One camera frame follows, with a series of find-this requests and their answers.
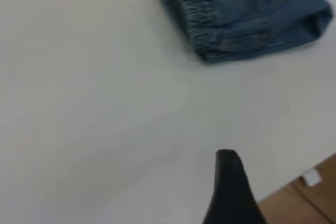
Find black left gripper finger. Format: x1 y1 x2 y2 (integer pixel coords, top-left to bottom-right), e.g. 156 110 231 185
201 149 269 224

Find blue denim shorts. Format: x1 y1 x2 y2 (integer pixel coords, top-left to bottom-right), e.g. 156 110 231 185
147 0 334 64

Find brown cardboard box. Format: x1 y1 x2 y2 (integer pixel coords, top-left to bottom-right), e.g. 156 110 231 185
257 153 336 224

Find white paper label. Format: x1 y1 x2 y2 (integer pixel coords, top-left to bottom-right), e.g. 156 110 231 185
301 168 323 187

